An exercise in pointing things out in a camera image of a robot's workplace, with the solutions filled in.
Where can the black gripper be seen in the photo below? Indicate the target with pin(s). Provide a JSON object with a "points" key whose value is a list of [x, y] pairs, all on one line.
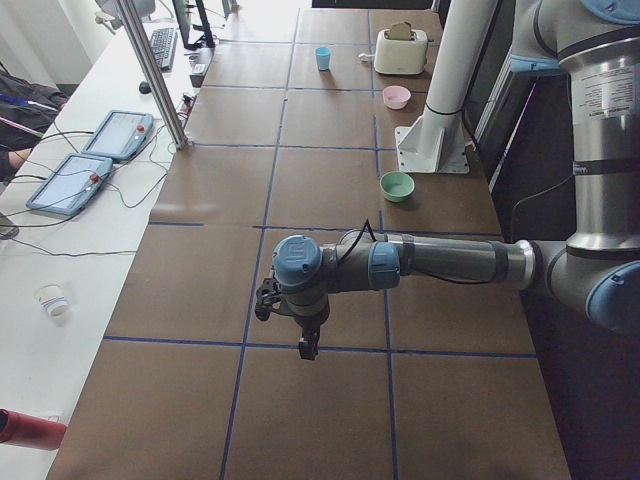
{"points": [[310, 325]]}

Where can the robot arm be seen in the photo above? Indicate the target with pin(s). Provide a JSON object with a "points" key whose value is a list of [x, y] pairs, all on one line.
{"points": [[595, 271]]}

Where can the green bowl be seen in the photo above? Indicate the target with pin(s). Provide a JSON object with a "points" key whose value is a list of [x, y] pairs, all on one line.
{"points": [[396, 186]]}

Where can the white paper cup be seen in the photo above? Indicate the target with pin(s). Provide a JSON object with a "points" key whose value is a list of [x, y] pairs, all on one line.
{"points": [[52, 299]]}

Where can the pink bowl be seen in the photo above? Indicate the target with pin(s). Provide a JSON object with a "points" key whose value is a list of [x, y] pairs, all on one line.
{"points": [[396, 97]]}

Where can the far teach pendant tablet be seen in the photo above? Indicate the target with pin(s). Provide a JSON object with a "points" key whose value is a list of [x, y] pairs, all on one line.
{"points": [[120, 135]]}

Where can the teach pendant tablet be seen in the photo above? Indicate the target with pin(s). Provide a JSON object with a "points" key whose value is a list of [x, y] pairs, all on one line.
{"points": [[71, 186], [120, 135]]}

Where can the near teach pendant tablet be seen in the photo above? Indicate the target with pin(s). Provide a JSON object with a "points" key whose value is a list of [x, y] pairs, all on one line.
{"points": [[71, 186]]}

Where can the blue cup near toaster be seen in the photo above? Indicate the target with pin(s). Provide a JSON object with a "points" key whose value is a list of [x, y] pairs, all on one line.
{"points": [[323, 57]]}

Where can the cream toaster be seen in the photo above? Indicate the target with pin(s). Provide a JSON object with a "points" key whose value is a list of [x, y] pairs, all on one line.
{"points": [[401, 57]]}

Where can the red bottle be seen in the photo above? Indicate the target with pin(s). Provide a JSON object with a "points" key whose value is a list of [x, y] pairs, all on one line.
{"points": [[23, 430]]}

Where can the black computer mouse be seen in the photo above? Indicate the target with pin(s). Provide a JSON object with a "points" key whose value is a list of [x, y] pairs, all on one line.
{"points": [[144, 88]]}

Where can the small grey box device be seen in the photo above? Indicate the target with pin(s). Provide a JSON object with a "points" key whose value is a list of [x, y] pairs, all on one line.
{"points": [[199, 69]]}

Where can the toast slice in toaster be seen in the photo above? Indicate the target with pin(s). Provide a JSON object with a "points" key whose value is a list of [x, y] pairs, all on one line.
{"points": [[400, 31]]}

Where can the black keyboard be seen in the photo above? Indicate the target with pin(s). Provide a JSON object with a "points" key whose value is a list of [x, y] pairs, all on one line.
{"points": [[163, 44]]}

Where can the person in dark clothes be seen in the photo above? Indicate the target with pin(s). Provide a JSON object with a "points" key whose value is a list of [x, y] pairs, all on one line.
{"points": [[27, 111]]}

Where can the black monitor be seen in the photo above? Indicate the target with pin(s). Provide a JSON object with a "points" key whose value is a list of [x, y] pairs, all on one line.
{"points": [[193, 23]]}

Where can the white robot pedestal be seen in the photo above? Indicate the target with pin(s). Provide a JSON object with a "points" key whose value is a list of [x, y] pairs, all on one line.
{"points": [[435, 144]]}

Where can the aluminium frame post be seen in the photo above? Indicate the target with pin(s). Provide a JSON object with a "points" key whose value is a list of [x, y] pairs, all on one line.
{"points": [[142, 49]]}

